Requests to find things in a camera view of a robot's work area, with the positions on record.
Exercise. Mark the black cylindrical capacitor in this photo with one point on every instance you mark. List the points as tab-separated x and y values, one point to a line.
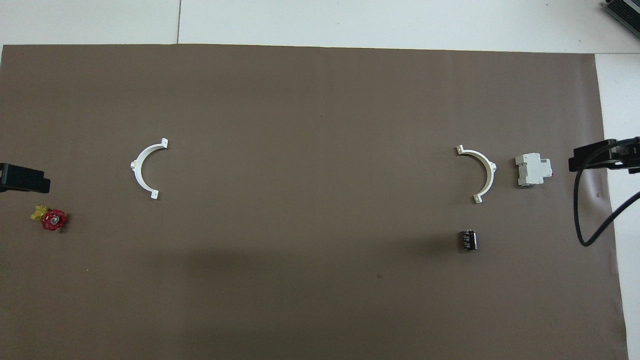
468	240

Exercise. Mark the grey ribbed metal box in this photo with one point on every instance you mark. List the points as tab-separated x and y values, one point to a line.
624	15

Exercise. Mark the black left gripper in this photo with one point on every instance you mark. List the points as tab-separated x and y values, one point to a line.
22	178

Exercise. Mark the brown paper table mat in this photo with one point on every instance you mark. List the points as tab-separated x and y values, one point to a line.
300	200

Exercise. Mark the white circuit breaker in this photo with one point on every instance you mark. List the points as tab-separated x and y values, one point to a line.
532	170

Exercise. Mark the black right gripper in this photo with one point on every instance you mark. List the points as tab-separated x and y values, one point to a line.
602	156

